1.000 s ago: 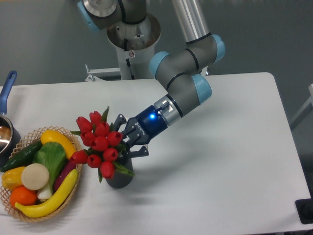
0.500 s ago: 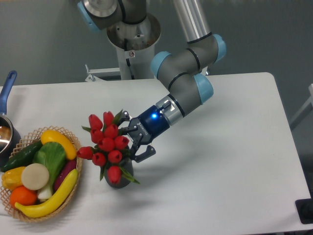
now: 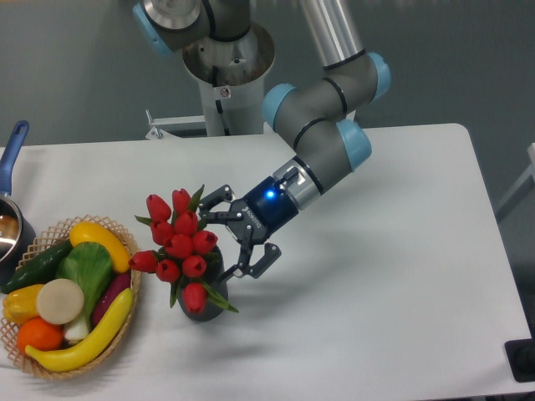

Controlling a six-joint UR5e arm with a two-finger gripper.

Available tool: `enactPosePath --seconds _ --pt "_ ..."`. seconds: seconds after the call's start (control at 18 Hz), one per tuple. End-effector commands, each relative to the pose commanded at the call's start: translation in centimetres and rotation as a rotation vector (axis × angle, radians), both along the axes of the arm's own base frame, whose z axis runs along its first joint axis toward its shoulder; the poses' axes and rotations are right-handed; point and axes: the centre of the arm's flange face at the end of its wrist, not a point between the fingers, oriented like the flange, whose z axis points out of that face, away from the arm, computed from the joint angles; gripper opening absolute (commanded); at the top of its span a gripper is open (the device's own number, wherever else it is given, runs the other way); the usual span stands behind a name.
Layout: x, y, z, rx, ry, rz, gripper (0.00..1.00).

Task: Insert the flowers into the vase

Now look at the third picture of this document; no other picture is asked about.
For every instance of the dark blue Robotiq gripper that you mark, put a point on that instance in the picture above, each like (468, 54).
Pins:
(263, 211)

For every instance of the red tulip bouquet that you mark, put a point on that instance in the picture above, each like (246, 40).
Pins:
(182, 243)

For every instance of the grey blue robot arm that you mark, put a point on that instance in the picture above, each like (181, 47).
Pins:
(324, 152)

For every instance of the dark grey ribbed vase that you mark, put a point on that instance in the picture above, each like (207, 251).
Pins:
(204, 298)

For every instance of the purple eggplant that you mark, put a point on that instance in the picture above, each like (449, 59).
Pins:
(116, 286)

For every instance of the yellow squash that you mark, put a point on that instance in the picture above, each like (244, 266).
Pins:
(88, 231)

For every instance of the green leafy bok choy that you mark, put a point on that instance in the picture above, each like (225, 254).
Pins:
(90, 266)

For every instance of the woven wicker basket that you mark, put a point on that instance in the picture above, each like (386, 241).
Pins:
(52, 236)

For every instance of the beige round disc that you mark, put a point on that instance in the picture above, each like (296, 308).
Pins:
(60, 301)

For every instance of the green cucumber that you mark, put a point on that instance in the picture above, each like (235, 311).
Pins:
(38, 270)

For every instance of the long yellow banana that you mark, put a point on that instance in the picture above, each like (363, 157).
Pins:
(65, 360)

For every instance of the orange fruit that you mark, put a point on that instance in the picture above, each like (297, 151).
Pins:
(39, 334)

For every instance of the yellow bell pepper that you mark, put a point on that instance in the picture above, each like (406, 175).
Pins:
(20, 306)

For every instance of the black device at edge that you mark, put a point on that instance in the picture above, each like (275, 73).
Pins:
(520, 355)

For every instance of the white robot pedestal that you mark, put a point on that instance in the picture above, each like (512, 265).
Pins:
(229, 55)

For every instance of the blue handled saucepan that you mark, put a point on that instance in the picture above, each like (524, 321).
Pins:
(16, 232)

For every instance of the white frame at right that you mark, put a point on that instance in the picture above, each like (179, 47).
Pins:
(518, 191)

